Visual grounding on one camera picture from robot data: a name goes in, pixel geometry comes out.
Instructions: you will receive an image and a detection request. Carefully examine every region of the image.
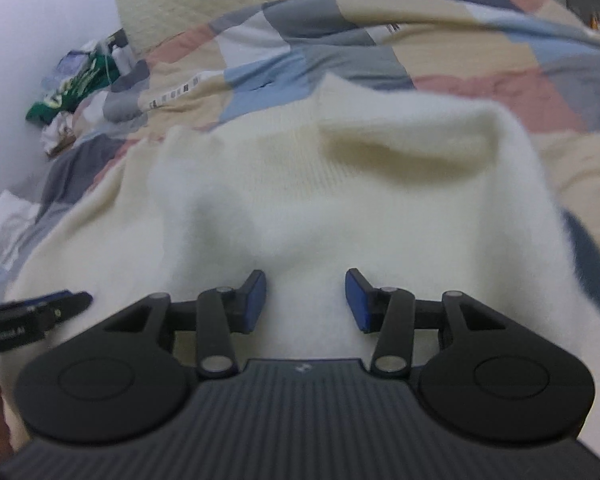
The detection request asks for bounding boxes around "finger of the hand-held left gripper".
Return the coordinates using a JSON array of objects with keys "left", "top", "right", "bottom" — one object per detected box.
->
[{"left": 9, "top": 289, "right": 94, "bottom": 331}]

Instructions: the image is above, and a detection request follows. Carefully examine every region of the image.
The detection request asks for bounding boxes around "white knit sweater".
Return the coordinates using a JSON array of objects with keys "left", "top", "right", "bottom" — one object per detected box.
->
[{"left": 0, "top": 72, "right": 600, "bottom": 467}]

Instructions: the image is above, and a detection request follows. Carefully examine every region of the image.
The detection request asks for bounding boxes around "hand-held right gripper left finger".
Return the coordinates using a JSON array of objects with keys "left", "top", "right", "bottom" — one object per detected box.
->
[{"left": 102, "top": 269, "right": 268, "bottom": 380}]

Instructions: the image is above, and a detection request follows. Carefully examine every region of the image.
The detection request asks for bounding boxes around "crumpled white cloth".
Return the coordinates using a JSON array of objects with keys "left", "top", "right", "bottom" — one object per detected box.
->
[{"left": 41, "top": 114, "right": 82, "bottom": 157}]

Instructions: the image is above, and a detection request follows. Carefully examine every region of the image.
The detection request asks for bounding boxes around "checkered patchwork quilt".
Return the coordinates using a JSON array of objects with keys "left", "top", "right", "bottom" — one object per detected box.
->
[{"left": 0, "top": 0, "right": 600, "bottom": 343}]

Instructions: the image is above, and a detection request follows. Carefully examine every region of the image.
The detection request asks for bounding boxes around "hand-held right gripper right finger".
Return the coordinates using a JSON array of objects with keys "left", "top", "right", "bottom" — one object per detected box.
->
[{"left": 345, "top": 268, "right": 512, "bottom": 380}]

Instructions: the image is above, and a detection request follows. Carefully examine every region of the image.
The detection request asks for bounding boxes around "clear plastic bag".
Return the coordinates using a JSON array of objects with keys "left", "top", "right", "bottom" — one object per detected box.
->
[{"left": 42, "top": 42, "right": 99, "bottom": 92}]

